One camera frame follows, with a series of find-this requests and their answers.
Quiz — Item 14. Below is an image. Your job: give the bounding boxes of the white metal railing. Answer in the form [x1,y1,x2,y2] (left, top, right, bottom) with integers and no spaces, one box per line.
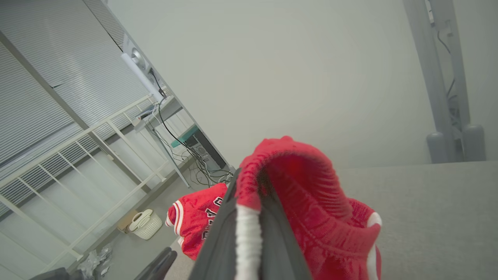
[0,93,172,273]

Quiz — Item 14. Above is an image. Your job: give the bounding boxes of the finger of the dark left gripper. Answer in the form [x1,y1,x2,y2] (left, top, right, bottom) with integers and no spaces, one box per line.
[29,268,84,280]
[134,247,178,280]

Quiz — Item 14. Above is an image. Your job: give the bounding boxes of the clear plastic bags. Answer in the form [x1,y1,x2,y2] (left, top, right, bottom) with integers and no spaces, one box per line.
[77,243,114,279]

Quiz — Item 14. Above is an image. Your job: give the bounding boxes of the black computer tower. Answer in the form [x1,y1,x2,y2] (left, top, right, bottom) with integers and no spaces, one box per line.
[187,128,231,172]

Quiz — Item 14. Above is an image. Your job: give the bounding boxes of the teal shelf board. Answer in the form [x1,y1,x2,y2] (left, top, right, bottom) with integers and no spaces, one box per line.
[170,124,200,148]

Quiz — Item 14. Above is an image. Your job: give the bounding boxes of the red jersey with white sleeves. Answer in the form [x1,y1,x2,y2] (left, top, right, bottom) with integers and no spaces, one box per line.
[165,183,228,260]

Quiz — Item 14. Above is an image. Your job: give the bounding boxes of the grey window blinds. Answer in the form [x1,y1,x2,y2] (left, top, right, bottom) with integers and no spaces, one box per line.
[0,0,156,172]

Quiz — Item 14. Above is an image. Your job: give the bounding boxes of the white plastic laundry basket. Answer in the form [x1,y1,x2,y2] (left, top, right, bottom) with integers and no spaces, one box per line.
[128,209,163,240]

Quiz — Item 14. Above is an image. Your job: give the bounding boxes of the brown cardboard box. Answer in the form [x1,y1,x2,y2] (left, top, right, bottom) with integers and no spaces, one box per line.
[117,210,141,234]

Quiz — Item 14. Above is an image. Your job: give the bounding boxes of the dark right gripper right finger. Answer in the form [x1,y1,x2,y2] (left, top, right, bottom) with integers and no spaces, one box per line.
[259,187,312,280]

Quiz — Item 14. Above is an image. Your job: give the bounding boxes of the grey metal desk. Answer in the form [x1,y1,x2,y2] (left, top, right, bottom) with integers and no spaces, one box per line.
[134,95,234,188]

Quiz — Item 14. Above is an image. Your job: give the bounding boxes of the grey cylinder post foot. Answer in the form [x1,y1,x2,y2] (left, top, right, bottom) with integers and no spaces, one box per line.
[462,124,486,162]
[426,131,456,164]

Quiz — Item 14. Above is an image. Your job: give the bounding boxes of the black desk cables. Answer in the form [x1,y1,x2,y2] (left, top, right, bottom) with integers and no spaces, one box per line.
[148,69,235,188]

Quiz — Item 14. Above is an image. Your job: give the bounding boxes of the grey metal partition post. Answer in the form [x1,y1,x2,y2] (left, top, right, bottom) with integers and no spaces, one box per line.
[403,0,456,162]
[430,0,472,129]

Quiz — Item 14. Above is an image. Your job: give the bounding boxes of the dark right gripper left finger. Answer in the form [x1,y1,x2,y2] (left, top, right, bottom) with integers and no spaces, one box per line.
[189,168,242,280]

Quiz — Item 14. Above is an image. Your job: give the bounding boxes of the white wall device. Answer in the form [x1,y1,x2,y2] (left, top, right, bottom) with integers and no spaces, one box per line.
[121,34,165,102]

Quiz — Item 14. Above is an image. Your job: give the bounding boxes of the black cable between posts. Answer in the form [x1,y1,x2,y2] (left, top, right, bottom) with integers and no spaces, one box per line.
[436,31,462,129]

